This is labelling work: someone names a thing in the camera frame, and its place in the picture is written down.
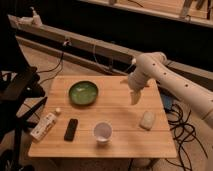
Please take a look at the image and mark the long wooden beam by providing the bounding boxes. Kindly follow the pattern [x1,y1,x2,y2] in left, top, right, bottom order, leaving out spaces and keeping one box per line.
[9,15,213,91]

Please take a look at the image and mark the white wall plug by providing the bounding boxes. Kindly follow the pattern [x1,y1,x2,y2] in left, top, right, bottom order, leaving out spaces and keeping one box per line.
[131,58,136,65]

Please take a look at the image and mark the white sponge block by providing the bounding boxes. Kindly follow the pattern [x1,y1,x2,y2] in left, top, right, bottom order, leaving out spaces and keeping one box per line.
[139,111,156,130]

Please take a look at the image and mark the white spray bottle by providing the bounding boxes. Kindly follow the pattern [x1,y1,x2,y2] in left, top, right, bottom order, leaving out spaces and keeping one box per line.
[30,7,42,27]

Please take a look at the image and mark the black cable left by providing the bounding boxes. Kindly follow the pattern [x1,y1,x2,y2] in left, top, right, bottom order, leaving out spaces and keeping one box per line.
[35,39,72,86]

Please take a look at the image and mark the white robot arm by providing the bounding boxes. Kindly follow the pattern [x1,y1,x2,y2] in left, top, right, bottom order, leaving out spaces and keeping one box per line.
[127,52,213,129]

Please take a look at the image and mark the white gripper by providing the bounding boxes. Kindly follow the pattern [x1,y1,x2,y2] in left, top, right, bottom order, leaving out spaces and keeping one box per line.
[128,70,149,105]

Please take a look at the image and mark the black floor cables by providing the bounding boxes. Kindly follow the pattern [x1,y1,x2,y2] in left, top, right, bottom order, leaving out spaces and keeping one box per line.
[165,103,209,171]

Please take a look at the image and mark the green bowl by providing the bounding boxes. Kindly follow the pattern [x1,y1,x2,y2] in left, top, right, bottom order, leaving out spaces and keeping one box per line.
[68,81,99,106]

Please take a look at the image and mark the wooden table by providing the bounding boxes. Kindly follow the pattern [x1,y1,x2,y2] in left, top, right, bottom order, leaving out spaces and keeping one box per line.
[28,76,177,158]

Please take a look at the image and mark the white plastic cup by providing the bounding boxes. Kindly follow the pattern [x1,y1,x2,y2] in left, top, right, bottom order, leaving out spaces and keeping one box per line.
[93,122,112,144]

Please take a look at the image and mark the black chair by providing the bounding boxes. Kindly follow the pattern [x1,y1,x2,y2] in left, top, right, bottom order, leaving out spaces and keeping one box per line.
[0,11,47,171]

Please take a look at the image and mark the blue box on floor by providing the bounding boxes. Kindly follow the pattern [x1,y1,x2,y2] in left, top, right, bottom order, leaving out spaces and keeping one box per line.
[161,94,173,110]

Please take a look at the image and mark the black remote control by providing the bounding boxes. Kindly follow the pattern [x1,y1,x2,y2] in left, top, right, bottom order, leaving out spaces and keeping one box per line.
[64,119,78,141]

